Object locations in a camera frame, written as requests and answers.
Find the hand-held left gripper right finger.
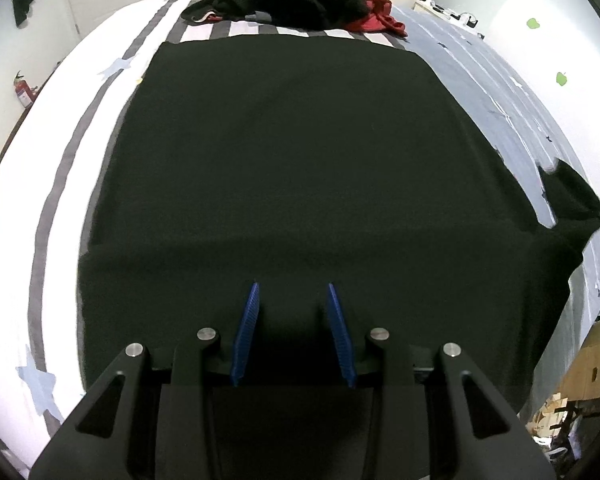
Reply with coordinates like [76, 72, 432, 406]
[327, 282, 556, 480]

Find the red fire extinguisher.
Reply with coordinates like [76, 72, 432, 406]
[12, 72, 37, 109]

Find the red garment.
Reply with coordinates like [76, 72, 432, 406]
[342, 0, 408, 38]

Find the black long-sleeve top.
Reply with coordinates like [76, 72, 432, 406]
[77, 40, 600, 480]

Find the wood scraps pile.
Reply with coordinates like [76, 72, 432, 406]
[527, 392, 581, 456]

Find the cardboard box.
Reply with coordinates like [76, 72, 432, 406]
[560, 317, 600, 401]

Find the bed with striped sheet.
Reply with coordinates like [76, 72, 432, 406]
[0, 0, 600, 471]

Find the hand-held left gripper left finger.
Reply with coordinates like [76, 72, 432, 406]
[30, 281, 261, 480]

